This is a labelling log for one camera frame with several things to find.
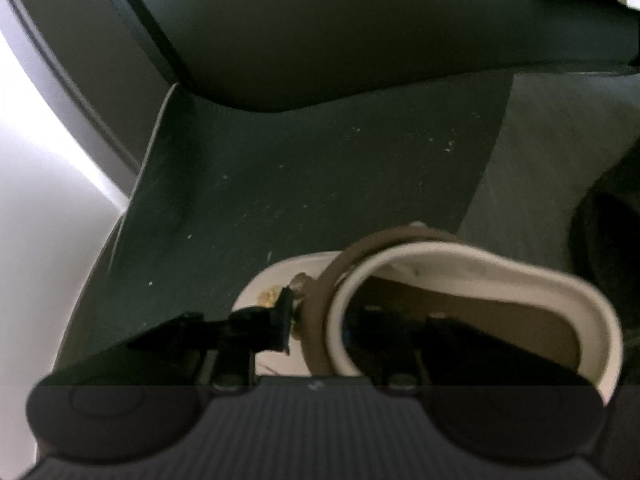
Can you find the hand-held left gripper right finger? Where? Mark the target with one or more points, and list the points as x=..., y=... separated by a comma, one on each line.
x=365, y=327

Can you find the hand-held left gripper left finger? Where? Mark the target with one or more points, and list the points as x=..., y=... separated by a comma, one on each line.
x=280, y=320

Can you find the black slide sandal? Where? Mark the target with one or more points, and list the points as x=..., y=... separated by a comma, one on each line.
x=610, y=240

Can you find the grey patterned door mat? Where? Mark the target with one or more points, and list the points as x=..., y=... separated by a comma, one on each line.
x=300, y=185

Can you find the dark entrance door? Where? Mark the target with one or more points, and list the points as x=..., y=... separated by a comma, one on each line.
x=350, y=25

